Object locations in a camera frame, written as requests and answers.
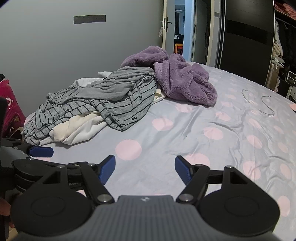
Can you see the grey pink-dotted bed sheet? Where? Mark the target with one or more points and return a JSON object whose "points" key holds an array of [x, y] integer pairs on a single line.
{"points": [[166, 129]]}

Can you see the red folded bedding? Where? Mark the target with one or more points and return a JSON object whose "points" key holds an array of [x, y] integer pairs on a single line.
{"points": [[285, 5]]}

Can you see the grey wall plaque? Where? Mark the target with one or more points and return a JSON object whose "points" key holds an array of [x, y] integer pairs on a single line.
{"points": [[89, 19]]}

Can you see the purple fleece garment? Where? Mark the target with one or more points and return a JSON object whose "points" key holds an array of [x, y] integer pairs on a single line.
{"points": [[185, 78]]}

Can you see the white door frame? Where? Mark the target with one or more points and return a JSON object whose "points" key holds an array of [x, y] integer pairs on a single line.
{"points": [[201, 34]]}

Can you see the hanging pale clothes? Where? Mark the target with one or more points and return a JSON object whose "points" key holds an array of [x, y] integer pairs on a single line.
{"points": [[277, 46]]}

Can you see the white storage box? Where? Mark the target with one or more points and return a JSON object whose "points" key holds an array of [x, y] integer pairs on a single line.
{"points": [[291, 83]]}

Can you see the white garment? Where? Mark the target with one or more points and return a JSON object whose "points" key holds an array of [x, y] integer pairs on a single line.
{"points": [[78, 129]]}

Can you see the light pink shirt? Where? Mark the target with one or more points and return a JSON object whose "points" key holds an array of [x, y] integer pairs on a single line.
{"points": [[293, 106]]}

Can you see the plain grey knit top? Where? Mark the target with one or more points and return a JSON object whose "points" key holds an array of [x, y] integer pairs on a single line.
{"points": [[115, 83]]}

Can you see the orange stool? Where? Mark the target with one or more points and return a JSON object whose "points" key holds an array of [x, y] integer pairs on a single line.
{"points": [[179, 49]]}

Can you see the magenta patterned bag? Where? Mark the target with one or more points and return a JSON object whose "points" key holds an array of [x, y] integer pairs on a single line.
{"points": [[11, 109]]}

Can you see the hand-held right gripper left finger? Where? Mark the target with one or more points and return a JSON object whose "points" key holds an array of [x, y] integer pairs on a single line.
{"points": [[106, 170]]}

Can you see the grey black-striped garment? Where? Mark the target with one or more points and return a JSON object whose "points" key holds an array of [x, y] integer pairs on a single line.
{"points": [[69, 107]]}

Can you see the cardboard box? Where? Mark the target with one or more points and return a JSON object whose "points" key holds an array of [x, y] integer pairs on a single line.
{"points": [[274, 76]]}

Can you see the off-white cloth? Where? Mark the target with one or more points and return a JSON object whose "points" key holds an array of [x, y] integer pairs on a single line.
{"points": [[92, 78]]}

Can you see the cream cloth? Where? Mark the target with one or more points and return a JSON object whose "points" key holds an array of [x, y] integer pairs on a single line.
{"points": [[159, 95]]}

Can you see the white door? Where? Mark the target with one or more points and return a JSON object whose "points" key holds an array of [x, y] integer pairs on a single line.
{"points": [[167, 9]]}

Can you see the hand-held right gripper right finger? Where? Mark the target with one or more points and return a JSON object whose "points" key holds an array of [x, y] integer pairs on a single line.
{"points": [[182, 170]]}

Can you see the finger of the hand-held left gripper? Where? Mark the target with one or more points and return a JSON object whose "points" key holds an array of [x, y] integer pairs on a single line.
{"points": [[41, 151], [52, 163]]}

